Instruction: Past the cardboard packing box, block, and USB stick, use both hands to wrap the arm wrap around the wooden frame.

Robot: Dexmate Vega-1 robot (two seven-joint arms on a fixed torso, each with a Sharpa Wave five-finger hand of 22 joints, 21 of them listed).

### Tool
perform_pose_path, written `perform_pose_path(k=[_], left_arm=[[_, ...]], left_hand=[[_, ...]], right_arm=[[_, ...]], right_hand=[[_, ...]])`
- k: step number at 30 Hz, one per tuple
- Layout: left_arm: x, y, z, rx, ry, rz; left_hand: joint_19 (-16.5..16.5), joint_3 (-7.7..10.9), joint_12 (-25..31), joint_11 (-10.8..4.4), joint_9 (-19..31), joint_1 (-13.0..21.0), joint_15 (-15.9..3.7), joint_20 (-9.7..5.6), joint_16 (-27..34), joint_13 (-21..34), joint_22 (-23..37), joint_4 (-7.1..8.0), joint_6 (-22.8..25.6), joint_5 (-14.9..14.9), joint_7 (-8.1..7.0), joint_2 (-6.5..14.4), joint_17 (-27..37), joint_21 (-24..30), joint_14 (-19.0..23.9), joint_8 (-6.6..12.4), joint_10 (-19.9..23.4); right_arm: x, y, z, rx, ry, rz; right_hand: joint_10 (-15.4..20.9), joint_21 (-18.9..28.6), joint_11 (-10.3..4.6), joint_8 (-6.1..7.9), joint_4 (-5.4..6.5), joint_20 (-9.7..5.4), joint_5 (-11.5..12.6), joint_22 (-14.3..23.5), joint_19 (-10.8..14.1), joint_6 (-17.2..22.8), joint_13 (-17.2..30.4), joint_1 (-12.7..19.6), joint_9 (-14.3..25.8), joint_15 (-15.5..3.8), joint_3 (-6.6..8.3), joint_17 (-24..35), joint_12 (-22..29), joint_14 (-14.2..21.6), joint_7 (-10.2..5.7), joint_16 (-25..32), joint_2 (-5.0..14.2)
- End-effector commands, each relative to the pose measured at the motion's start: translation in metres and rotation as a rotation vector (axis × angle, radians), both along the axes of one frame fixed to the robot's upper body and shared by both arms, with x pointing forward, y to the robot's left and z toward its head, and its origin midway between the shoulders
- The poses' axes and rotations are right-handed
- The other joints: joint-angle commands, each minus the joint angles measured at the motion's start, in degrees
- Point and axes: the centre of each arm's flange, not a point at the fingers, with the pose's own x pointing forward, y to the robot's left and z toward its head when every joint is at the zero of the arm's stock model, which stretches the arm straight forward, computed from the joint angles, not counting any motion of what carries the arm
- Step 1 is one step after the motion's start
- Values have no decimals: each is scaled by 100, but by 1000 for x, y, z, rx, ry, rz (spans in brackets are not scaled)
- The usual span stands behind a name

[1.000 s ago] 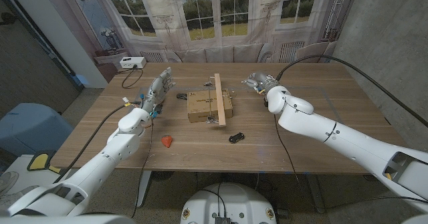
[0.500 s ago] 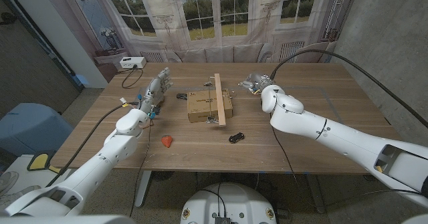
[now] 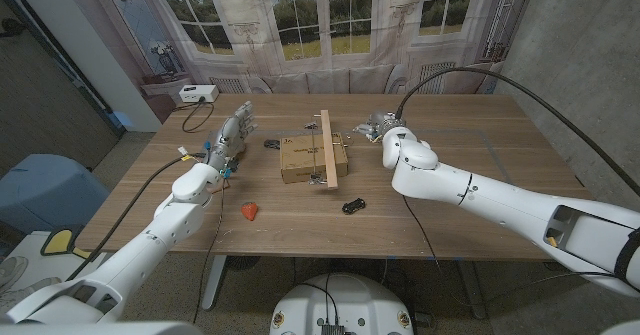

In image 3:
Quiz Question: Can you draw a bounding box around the blue padded chair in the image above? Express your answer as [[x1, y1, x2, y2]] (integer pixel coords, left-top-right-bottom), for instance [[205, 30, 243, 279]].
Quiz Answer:
[[0, 153, 111, 236]]

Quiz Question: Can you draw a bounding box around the black looped power cable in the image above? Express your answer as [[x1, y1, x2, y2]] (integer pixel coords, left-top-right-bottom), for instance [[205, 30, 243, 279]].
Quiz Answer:
[[173, 96, 216, 134]]

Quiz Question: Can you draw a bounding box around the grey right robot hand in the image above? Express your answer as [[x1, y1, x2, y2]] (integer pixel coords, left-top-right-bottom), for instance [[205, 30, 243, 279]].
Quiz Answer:
[[352, 110, 407, 144]]

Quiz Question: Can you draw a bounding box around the white robot shoulder cover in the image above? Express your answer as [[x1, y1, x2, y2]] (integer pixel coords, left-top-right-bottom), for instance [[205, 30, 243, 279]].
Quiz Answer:
[[0, 321, 204, 335]]

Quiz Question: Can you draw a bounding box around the small black toy car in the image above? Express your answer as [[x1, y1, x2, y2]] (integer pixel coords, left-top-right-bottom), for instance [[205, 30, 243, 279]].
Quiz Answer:
[[341, 197, 367, 216]]

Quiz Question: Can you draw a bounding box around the printed window backdrop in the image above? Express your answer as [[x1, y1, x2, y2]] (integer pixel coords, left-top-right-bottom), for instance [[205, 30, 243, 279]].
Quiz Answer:
[[54, 0, 539, 126]]

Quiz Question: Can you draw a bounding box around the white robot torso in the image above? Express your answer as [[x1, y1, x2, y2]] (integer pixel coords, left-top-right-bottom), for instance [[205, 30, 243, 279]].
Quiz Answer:
[[268, 273, 415, 335]]

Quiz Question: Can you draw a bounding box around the thin black hand wire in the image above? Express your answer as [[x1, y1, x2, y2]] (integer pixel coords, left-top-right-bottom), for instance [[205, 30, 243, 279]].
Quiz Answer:
[[192, 172, 227, 325], [401, 194, 616, 284]]

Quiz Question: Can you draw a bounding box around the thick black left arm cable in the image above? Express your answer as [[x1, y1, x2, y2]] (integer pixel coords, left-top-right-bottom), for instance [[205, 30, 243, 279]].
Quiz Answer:
[[66, 152, 207, 282]]

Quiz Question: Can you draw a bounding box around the thin black left hand wire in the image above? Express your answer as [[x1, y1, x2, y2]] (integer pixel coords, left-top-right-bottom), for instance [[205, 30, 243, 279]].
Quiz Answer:
[[192, 172, 227, 325]]

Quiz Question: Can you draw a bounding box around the cardboard packing box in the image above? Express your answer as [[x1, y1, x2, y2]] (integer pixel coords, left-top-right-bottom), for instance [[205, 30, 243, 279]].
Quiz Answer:
[[278, 132, 350, 185]]

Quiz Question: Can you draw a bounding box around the grey table leg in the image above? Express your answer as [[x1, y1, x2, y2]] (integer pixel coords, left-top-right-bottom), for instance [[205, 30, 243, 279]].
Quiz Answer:
[[201, 254, 227, 311], [457, 259, 489, 320]]

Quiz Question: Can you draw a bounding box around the thin black right hand wire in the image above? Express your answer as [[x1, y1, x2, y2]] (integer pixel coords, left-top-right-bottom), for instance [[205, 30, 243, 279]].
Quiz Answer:
[[401, 194, 616, 284]]

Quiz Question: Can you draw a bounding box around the white power strip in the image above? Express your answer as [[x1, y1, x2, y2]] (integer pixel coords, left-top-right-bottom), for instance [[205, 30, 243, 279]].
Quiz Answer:
[[178, 84, 220, 104]]

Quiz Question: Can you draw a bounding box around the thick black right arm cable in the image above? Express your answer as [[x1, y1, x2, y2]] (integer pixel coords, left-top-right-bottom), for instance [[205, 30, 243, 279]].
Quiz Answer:
[[395, 66, 640, 197]]

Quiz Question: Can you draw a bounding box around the grey sneaker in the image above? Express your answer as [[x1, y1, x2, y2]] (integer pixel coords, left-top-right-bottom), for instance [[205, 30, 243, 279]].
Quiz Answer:
[[0, 276, 63, 306], [0, 255, 30, 296]]

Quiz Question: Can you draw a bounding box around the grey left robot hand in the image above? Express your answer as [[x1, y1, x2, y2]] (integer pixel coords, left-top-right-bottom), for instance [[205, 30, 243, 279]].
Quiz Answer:
[[204, 100, 259, 173]]

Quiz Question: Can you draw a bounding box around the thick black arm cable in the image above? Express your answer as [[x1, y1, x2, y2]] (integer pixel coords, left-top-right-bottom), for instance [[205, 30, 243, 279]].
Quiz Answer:
[[395, 66, 640, 197], [66, 152, 207, 282]]

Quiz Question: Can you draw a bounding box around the wooden paper towel holder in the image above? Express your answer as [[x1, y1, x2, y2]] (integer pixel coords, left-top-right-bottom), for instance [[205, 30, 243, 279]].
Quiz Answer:
[[303, 108, 350, 191]]

